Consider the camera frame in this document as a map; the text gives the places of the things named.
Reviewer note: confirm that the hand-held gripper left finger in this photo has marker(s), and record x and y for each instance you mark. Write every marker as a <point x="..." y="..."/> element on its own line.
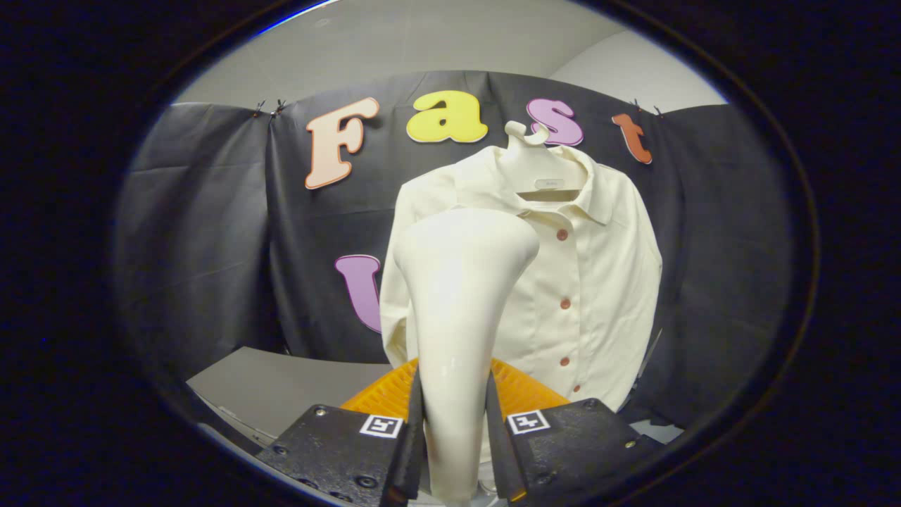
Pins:
<point x="414" y="451"/>

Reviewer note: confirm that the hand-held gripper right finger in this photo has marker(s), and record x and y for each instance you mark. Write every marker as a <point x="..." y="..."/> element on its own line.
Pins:
<point x="501" y="458"/>

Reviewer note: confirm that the cream button-up shirt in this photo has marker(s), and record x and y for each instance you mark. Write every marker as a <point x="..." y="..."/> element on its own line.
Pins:
<point x="598" y="282"/>

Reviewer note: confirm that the grey drawer cabinet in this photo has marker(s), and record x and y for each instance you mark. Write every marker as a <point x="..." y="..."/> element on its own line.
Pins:
<point x="281" y="387"/>

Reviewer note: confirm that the grey metal pole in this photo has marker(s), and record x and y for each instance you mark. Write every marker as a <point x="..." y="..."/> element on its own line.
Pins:
<point x="653" y="348"/>

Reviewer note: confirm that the white plastic hanger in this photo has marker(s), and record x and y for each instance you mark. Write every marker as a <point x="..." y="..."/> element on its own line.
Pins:
<point x="538" y="169"/>

